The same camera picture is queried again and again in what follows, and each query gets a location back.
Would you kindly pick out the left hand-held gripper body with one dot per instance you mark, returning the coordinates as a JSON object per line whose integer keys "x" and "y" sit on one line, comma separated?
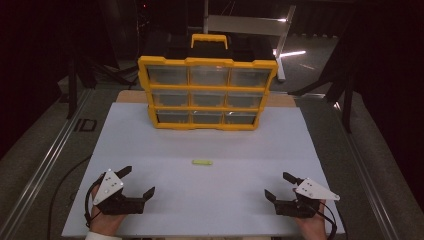
{"x": 110, "y": 186}

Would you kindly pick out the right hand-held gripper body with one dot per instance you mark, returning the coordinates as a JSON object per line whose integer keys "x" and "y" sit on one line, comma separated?
{"x": 313, "y": 190}

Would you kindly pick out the small yellow-green bar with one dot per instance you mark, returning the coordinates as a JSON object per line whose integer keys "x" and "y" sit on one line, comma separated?
{"x": 202, "y": 162}

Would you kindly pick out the yellow drawer organizer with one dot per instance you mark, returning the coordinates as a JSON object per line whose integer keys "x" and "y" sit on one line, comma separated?
{"x": 206, "y": 88}

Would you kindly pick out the clear plastic drawer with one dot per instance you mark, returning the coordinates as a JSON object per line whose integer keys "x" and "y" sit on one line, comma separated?
{"x": 209, "y": 75}

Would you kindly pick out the person's left hand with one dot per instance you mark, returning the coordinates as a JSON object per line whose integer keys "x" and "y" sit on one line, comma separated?
{"x": 103, "y": 223}

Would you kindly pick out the person's right hand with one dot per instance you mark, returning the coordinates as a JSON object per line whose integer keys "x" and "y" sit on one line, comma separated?
{"x": 313, "y": 228}

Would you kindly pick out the white table board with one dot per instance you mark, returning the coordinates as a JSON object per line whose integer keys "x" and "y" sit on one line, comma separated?
{"x": 206, "y": 186}

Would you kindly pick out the black tripod stand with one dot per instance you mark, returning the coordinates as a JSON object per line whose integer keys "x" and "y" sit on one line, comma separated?
{"x": 71, "y": 86}
{"x": 346, "y": 100}

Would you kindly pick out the set of clear small drawers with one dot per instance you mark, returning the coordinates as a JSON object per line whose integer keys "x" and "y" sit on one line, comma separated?
{"x": 166, "y": 75}

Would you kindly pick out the grey metal stand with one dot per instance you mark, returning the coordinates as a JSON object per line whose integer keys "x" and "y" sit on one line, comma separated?
{"x": 246, "y": 25}

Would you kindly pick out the metal floor rail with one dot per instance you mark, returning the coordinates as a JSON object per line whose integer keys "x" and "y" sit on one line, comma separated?
{"x": 43, "y": 170}
{"x": 370, "y": 180}

